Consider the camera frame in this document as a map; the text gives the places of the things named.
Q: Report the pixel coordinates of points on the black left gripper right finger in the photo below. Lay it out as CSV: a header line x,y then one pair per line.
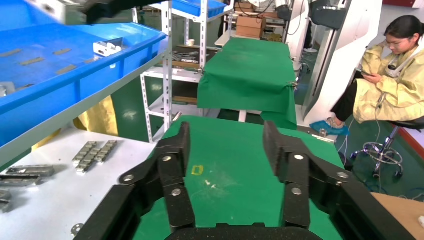
x,y
296,205

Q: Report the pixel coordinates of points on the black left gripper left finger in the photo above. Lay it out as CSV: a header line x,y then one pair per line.
x,y
175,205

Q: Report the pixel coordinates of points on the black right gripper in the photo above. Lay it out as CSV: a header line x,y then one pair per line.
x,y
112,8

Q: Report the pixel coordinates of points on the dark mobile phone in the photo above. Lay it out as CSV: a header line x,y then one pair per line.
x,y
361,72

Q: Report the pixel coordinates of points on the pile of grey metal parts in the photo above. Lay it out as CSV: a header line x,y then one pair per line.
x,y
185,56

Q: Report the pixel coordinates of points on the woman's bare hand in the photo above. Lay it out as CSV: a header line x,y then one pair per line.
x,y
373,78

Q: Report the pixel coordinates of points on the brown tape strip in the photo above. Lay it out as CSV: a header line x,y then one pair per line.
x,y
31,61
10,53
62,51
66,69
90,60
24,86

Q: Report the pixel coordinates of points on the green table cloth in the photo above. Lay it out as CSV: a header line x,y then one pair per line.
x,y
248,76
232,172

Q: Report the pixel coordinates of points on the blue shoe cover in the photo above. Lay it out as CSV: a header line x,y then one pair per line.
x,y
328,127

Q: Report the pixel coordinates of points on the small white cup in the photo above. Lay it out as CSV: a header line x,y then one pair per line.
x,y
190,42

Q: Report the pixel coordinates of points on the blue plastic bin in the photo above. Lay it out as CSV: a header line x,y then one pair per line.
x,y
198,7
49,92

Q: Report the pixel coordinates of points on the white metal shelving unit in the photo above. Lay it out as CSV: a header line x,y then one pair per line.
x,y
203,39

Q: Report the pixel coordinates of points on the black stool chrome base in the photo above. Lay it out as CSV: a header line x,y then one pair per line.
x,y
384,154

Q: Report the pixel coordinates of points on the brown wooden board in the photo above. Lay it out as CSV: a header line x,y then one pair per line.
x,y
400,215

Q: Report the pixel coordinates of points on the brown cardboard box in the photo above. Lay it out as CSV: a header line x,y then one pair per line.
x,y
250,27

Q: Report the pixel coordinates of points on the seated woman yellow coat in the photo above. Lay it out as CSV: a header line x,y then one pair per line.
x,y
391,92

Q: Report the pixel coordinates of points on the white robot machine body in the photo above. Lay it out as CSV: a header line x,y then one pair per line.
x,y
334,56

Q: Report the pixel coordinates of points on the white neck headset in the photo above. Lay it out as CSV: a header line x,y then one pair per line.
x,y
394,70

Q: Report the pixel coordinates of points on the boxy sheet metal bracket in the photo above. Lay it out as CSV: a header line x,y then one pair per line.
x,y
106,49

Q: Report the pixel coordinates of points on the small notched metal rail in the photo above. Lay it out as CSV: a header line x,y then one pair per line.
x,y
86,163
84,152
31,170
20,180
106,150

